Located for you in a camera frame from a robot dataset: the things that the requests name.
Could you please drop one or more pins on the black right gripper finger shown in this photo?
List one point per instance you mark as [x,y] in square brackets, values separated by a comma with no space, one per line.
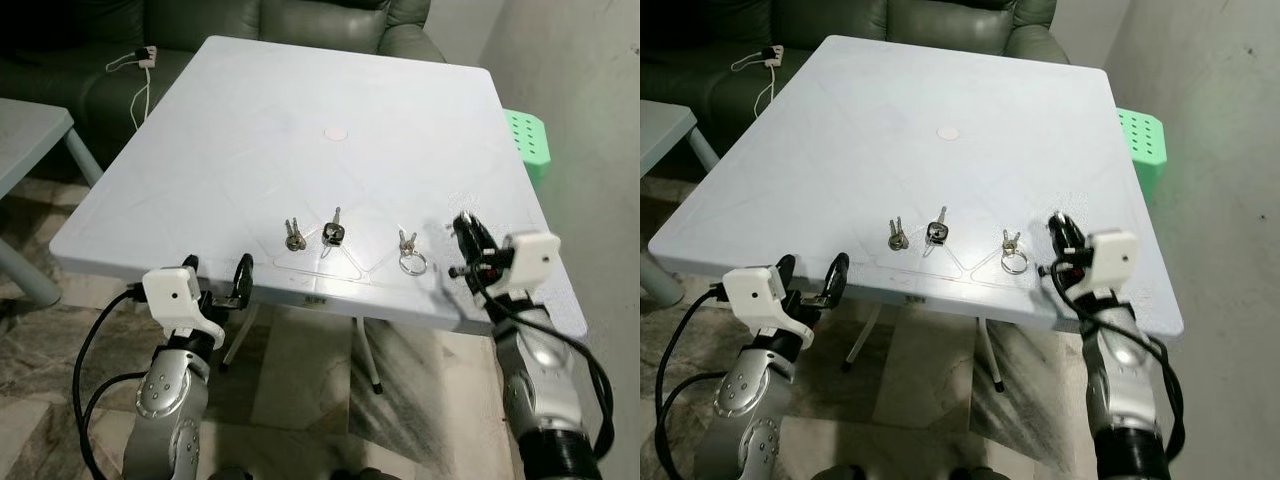
[487,243]
[467,232]
[1059,232]
[1077,238]

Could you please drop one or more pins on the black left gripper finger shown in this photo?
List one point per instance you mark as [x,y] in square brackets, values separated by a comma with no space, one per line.
[190,264]
[243,276]
[786,267]
[837,275]

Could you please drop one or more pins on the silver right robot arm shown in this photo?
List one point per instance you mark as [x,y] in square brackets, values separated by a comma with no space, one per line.
[1125,380]
[540,380]

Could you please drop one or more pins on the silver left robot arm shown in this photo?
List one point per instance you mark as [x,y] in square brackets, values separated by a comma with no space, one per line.
[745,410]
[165,410]

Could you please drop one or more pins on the grey metal table leg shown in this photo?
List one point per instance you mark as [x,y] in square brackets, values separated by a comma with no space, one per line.
[866,335]
[241,335]
[990,355]
[368,355]

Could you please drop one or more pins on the brass key pair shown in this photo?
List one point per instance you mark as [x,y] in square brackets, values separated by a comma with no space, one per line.
[294,236]
[898,235]

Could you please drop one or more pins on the black-headed key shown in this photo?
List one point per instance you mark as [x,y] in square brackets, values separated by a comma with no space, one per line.
[333,234]
[937,232]

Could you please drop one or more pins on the green plastic stool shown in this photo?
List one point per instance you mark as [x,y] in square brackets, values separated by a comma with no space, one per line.
[1142,145]
[527,140]

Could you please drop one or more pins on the white plastic folding table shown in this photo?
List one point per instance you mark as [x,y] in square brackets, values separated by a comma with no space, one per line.
[300,170]
[900,170]

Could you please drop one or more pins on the round white table plug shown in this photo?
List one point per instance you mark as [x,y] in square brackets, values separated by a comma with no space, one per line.
[336,133]
[948,132]

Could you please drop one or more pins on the dark left robot foot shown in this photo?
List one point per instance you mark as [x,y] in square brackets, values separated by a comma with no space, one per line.
[836,472]

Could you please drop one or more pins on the dark robot foot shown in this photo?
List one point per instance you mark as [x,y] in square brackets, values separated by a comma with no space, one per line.
[836,472]
[975,473]
[360,473]

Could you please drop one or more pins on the small grey table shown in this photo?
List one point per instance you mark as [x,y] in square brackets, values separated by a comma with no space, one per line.
[660,125]
[25,135]

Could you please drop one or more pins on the dark right robot foot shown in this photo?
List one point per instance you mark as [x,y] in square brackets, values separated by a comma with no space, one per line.
[360,473]
[975,473]

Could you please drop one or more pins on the dark green leather sofa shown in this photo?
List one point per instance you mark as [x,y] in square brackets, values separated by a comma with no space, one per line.
[920,20]
[300,20]

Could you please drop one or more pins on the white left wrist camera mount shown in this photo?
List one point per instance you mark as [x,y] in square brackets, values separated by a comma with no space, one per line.
[172,292]
[752,292]

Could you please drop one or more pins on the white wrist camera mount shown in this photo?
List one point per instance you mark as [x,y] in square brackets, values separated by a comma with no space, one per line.
[1115,260]
[535,258]
[172,292]
[752,292]

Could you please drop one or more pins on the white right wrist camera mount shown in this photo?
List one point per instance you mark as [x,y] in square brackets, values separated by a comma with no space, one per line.
[535,258]
[1115,260]

